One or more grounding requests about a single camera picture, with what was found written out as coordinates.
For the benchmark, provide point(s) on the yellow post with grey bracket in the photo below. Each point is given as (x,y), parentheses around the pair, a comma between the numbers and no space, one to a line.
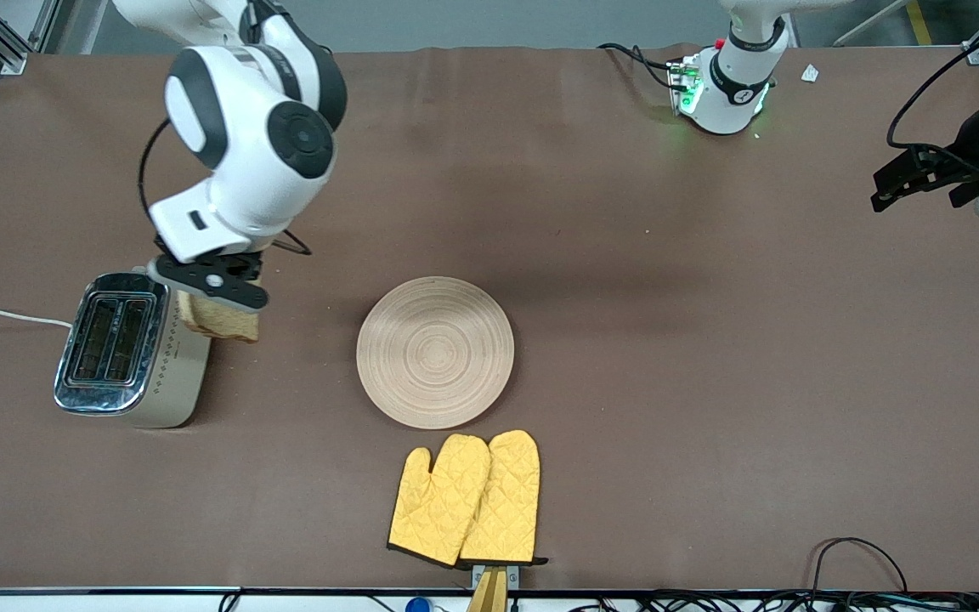
(489,591)

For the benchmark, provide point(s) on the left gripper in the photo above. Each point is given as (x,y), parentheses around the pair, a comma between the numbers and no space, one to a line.
(968,146)

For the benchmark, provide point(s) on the blue round cap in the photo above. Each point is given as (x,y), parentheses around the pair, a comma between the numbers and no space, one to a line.
(417,606)

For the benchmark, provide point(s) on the yellow quilted oven mitt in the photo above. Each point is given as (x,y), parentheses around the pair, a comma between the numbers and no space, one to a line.
(434,501)
(502,501)

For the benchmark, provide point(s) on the table cover cloth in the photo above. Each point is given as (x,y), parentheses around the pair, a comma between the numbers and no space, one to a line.
(625,212)

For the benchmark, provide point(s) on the slice of brown bread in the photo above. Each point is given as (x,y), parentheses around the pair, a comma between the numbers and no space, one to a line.
(222,323)

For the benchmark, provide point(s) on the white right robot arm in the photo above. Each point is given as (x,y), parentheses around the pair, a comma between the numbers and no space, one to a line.
(243,110)

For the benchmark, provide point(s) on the small white paper scrap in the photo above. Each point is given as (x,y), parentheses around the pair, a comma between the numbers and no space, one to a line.
(810,74)

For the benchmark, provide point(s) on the silver two-slot toaster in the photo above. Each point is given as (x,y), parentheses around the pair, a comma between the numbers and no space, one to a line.
(128,353)

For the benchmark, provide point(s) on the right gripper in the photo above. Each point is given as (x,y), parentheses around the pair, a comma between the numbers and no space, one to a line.
(240,265)

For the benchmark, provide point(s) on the round light wooden plate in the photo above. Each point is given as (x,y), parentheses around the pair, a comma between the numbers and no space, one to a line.
(434,353)

